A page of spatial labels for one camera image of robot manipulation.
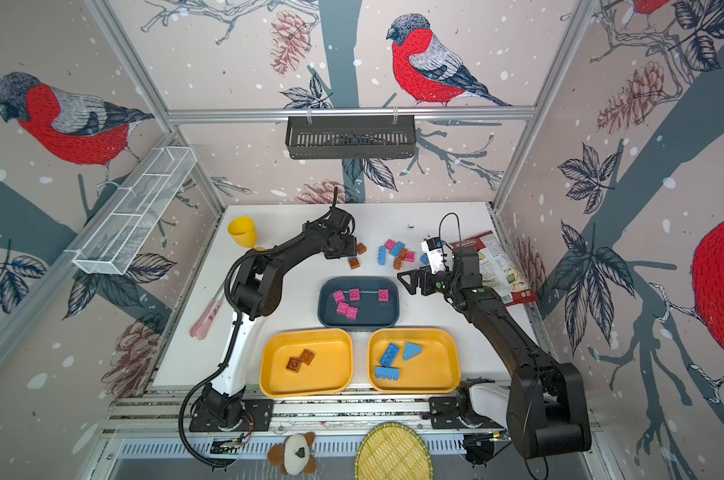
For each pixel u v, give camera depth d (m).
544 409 0.40
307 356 0.81
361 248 1.06
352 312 0.90
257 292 0.61
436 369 0.82
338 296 0.94
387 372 0.79
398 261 1.03
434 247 0.74
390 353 0.83
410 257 1.04
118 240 0.71
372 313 0.91
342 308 0.91
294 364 0.80
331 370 0.81
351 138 1.05
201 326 0.88
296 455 0.66
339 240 0.86
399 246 1.10
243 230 0.98
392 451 0.68
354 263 1.03
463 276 0.65
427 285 0.73
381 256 1.04
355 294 0.94
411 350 0.84
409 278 0.75
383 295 0.94
